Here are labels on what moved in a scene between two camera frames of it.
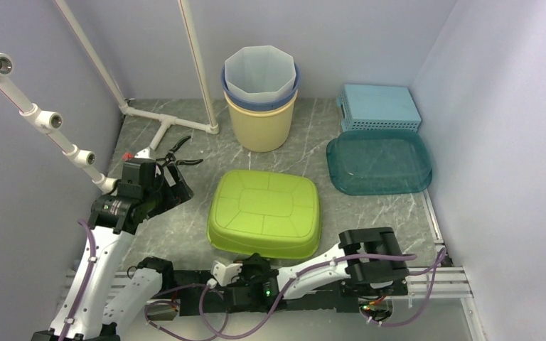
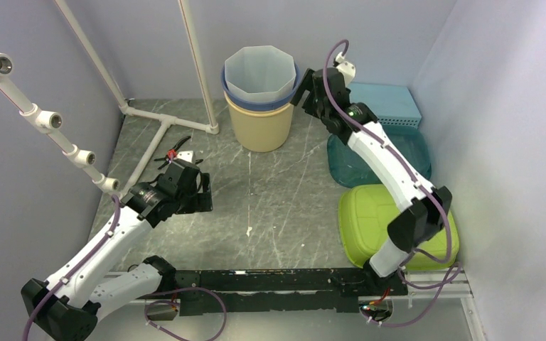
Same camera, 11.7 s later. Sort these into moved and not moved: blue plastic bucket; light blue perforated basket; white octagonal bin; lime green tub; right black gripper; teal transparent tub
Moved: right black gripper; lime green tub
Not moved: teal transparent tub; white octagonal bin; light blue perforated basket; blue plastic bucket
